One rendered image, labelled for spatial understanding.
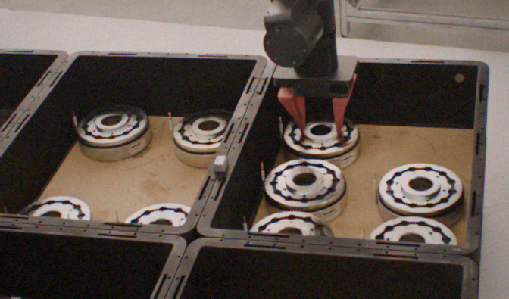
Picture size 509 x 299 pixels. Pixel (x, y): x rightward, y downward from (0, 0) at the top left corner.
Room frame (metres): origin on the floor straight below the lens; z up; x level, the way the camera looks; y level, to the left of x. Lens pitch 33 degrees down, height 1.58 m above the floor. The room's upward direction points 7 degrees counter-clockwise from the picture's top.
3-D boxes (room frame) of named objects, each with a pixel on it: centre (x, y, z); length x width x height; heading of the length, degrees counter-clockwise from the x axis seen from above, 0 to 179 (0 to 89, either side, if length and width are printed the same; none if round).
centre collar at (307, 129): (1.09, -0.09, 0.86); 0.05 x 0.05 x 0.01
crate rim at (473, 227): (0.96, -0.12, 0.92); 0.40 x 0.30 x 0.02; 164
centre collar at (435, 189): (0.94, -0.19, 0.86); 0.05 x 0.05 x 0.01
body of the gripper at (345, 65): (1.09, -0.08, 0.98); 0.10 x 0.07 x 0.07; 72
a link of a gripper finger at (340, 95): (1.09, -0.10, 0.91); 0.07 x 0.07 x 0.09; 72
